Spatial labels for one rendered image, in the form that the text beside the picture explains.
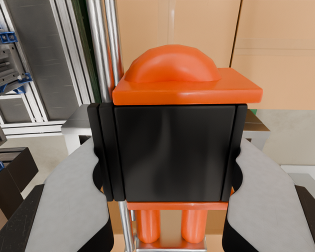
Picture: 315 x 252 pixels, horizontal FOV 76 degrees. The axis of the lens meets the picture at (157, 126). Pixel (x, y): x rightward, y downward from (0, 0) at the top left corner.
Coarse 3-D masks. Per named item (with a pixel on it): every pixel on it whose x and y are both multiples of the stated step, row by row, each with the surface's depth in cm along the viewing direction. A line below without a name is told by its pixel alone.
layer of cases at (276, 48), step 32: (128, 0) 56; (160, 0) 56; (192, 0) 55; (224, 0) 55; (256, 0) 55; (288, 0) 55; (128, 32) 59; (160, 32) 59; (192, 32) 59; (224, 32) 59; (256, 32) 59; (288, 32) 59; (128, 64) 64; (224, 64) 63; (256, 64) 63; (288, 64) 63; (288, 96) 68
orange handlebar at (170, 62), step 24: (168, 48) 11; (192, 48) 11; (144, 72) 11; (168, 72) 11; (192, 72) 11; (216, 72) 11; (144, 216) 16; (192, 216) 16; (144, 240) 17; (192, 240) 17
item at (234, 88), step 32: (128, 96) 10; (160, 96) 10; (192, 96) 10; (224, 96) 10; (256, 96) 10; (128, 128) 11; (160, 128) 11; (192, 128) 11; (224, 128) 11; (128, 160) 12; (160, 160) 12; (192, 160) 12; (224, 160) 12; (128, 192) 13; (160, 192) 13; (192, 192) 13; (224, 192) 13
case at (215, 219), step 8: (112, 208) 45; (112, 216) 43; (208, 216) 42; (216, 216) 42; (224, 216) 42; (112, 224) 41; (120, 224) 41; (208, 224) 41; (216, 224) 41; (120, 232) 40; (208, 232) 39; (216, 232) 39; (120, 240) 40; (208, 240) 40; (216, 240) 39; (112, 248) 41; (120, 248) 41; (208, 248) 41; (216, 248) 41
